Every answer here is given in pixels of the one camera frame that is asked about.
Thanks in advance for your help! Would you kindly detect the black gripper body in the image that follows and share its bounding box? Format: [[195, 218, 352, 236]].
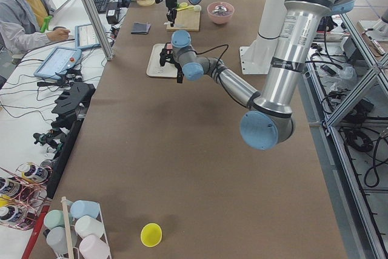
[[159, 42, 184, 84], [166, 7, 178, 27]]

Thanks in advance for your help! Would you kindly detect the large pink ice bowl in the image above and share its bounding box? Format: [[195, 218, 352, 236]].
[[207, 2, 235, 24]]

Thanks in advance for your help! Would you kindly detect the yellow plastic knife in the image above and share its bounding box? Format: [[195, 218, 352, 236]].
[[176, 5, 194, 12]]

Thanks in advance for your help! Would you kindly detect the wooden cutting board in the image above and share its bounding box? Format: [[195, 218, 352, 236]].
[[166, 9, 201, 32]]

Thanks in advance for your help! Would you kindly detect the cream rabbit serving tray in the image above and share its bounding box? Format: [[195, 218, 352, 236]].
[[146, 43, 178, 79]]

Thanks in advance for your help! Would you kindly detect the folded grey cloth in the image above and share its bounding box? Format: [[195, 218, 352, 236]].
[[131, 22, 151, 35]]

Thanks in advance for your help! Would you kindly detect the metal ice scoop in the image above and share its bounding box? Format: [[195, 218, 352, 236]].
[[212, 5, 228, 16]]

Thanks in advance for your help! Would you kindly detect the blue teach pendant tablet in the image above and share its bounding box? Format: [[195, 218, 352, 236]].
[[33, 47, 82, 80]]

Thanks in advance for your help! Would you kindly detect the black tool rack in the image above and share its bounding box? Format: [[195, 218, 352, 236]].
[[47, 82, 96, 200]]

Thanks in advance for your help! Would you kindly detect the seated person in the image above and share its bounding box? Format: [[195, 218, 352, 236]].
[[1, 0, 70, 55]]

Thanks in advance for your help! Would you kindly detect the blue plastic cup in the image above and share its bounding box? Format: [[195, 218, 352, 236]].
[[70, 200, 99, 219]]

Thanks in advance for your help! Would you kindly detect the yellow plastic cup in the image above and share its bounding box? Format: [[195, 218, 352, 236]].
[[140, 223, 162, 247]]

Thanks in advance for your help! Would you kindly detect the white plastic cup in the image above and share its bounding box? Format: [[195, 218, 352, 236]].
[[75, 215, 104, 238]]

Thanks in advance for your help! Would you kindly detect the green plastic cup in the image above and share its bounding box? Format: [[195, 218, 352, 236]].
[[44, 210, 65, 230]]

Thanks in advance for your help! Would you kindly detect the pink plastic cup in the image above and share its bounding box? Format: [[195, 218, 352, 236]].
[[79, 234, 110, 259]]

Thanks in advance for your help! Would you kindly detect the grey plastic cup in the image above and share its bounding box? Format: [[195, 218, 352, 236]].
[[46, 226, 68, 255]]

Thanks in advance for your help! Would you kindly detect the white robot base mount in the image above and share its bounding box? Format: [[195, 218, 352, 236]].
[[240, 0, 287, 75]]

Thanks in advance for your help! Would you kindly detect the aluminium frame post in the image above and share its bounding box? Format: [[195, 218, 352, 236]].
[[81, 0, 113, 61]]

